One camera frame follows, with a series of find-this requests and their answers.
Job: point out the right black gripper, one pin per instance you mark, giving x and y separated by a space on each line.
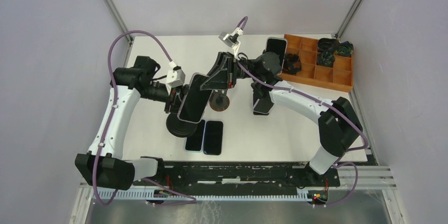
223 75

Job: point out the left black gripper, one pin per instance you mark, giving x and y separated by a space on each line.
174 99

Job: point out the black round-base stand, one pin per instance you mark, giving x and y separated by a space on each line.
219 100

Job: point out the light blue smartphone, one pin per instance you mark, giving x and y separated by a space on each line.
194 143

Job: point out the black smartphone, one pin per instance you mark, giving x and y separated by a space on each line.
213 136

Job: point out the black phone stand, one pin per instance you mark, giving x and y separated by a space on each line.
175 126

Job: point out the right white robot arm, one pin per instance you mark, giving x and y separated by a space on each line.
338 124

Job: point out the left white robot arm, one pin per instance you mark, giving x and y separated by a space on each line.
103 164

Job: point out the dark rolled band middle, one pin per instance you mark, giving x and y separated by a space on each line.
325 59

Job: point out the dark rolled band top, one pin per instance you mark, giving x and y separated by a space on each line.
328 45

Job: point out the orange wooden divided tray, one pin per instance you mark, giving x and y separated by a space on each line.
338 77

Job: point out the dark rolled band right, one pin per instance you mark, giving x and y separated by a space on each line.
345 49

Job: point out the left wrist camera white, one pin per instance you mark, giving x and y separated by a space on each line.
175 77

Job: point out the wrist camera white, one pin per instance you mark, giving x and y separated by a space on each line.
231 39
175 77

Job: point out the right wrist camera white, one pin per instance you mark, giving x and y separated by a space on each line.
231 39

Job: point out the white slotted cable duct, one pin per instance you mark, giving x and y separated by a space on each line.
153 193

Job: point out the aluminium frame rail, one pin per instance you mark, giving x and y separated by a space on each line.
364 173

